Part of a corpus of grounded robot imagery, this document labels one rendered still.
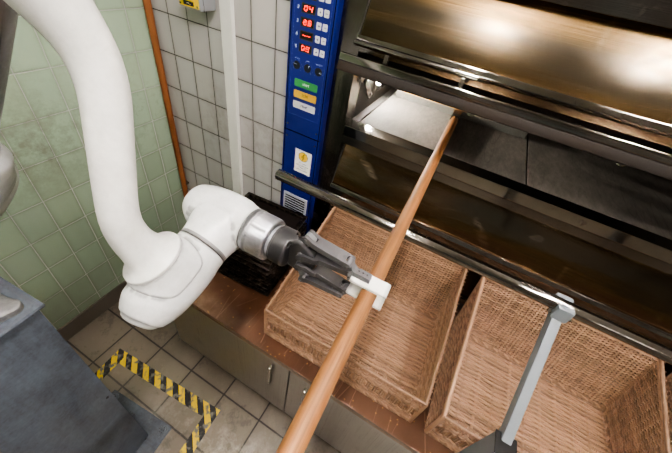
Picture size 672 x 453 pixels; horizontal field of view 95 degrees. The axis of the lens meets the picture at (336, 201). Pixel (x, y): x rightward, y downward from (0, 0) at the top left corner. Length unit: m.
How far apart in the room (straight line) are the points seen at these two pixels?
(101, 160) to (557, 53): 0.93
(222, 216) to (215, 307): 0.69
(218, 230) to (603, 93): 0.89
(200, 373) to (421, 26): 1.69
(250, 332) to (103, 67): 0.93
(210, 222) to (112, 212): 0.16
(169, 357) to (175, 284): 1.30
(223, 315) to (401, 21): 1.10
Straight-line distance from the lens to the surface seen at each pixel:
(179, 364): 1.84
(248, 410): 1.73
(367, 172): 1.15
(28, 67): 1.43
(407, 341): 1.27
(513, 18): 0.95
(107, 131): 0.52
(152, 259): 0.57
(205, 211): 0.64
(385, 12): 0.99
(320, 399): 0.48
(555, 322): 0.82
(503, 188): 1.06
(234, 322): 1.23
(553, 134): 0.84
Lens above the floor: 1.66
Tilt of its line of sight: 40 degrees down
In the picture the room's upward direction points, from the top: 12 degrees clockwise
